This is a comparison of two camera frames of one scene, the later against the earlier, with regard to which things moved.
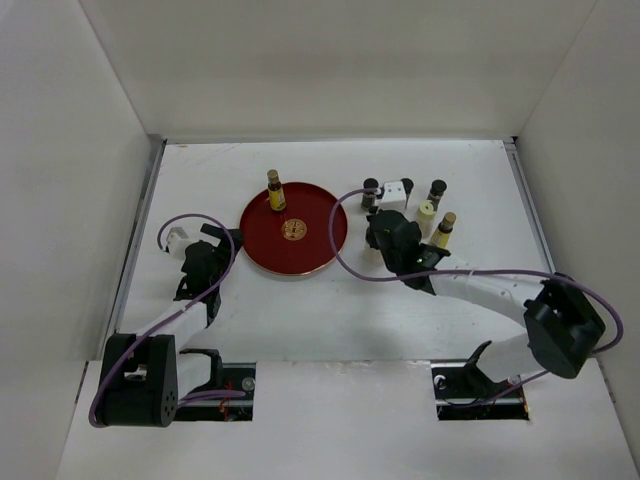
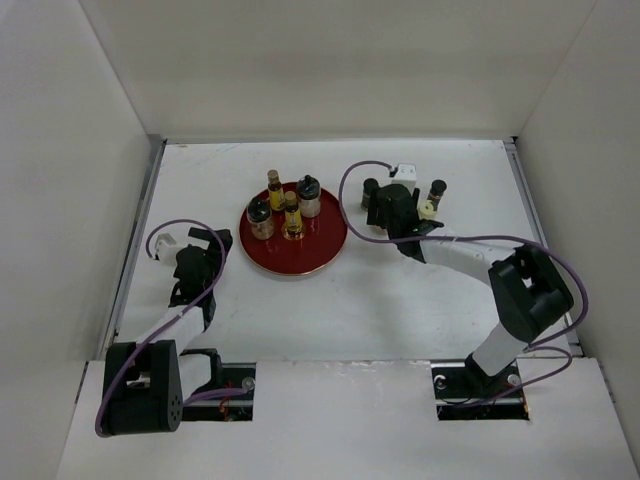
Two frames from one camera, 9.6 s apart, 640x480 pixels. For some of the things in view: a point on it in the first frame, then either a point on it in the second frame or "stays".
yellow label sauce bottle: x=441 y=234 -> x=293 y=227
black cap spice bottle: x=369 y=199 stays
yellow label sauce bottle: x=276 y=192 stays
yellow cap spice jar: x=426 y=218 stays
